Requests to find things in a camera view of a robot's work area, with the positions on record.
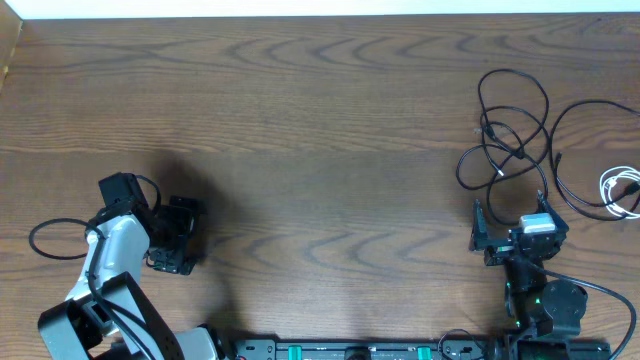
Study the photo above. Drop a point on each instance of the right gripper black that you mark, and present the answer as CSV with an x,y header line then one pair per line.
x,y
479,237

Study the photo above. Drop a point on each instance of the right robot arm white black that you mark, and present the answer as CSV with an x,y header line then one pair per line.
x,y
547,313

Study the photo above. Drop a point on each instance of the cardboard box side panel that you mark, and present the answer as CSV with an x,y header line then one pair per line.
x,y
10,30

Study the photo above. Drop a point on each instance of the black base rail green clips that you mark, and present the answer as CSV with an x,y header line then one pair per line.
x,y
453,345

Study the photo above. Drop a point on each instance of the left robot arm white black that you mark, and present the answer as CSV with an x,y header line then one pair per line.
x,y
107,299

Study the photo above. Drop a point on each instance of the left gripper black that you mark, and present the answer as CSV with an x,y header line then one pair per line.
x,y
187,211

